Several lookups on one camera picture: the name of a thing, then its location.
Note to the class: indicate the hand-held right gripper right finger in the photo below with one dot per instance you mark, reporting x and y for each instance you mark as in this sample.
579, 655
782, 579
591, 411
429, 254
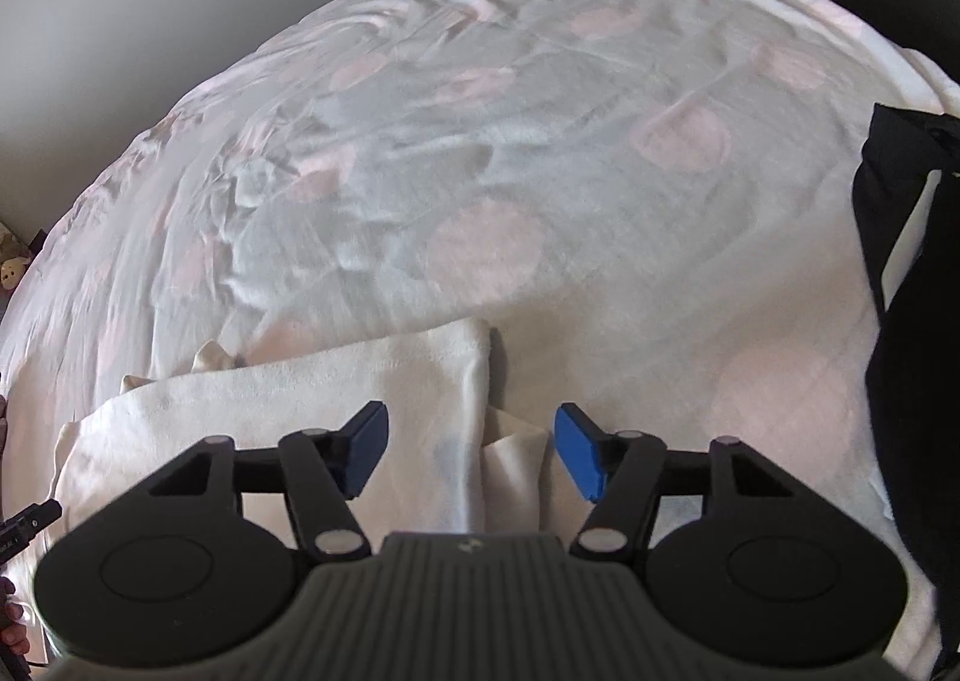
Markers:
576, 452

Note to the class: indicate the black garment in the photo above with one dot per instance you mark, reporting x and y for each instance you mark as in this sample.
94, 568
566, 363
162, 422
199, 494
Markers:
915, 351

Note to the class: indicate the pink polka-dot bed blanket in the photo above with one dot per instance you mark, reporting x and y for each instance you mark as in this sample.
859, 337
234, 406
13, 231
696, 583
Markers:
480, 163

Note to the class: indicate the white long-sleeve shirt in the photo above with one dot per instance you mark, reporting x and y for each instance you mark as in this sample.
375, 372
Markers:
300, 418

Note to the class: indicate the small plush toy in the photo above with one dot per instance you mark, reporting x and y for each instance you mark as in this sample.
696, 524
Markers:
11, 270

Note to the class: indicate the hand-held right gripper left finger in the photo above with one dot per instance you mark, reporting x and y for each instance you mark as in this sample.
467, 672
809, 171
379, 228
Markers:
367, 450

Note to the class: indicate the person's left hand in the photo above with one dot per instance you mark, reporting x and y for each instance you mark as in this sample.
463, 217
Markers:
10, 625

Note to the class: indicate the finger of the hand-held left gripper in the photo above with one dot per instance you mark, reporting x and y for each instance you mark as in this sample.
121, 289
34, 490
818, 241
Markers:
26, 523

